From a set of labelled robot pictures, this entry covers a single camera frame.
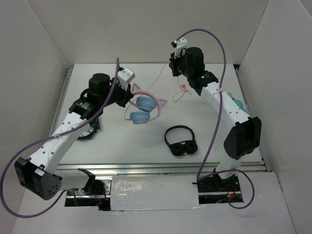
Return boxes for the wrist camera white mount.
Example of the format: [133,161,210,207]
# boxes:
[117,68,136,91]
[171,37,189,59]

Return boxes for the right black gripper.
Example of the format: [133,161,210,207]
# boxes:
[170,49,193,78]

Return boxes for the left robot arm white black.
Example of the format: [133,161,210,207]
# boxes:
[14,68,135,200]

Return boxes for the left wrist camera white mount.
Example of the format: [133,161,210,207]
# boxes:
[117,68,136,91]

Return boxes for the teal cat-ear headphones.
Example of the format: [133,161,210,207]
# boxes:
[228,92,250,115]

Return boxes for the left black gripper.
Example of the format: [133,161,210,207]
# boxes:
[99,78,134,108]

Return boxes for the blue pink cat-ear headphones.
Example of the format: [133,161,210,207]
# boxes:
[124,83,168,125]

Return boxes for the pink headphone cable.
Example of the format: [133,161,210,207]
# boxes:
[124,60,193,120]

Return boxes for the black folded headphones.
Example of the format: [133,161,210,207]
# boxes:
[164,125,198,156]

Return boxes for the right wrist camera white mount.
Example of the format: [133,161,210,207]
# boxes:
[171,37,189,59]

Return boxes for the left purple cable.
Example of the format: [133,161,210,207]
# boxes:
[0,57,120,218]

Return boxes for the white foil-taped cover plate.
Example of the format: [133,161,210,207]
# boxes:
[110,175,199,211]

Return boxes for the aluminium rail frame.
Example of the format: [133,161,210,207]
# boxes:
[50,63,272,210]

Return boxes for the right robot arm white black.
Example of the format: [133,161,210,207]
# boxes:
[169,45,262,191]

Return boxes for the black headphones with wrapped cable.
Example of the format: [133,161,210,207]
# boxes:
[77,89,101,141]

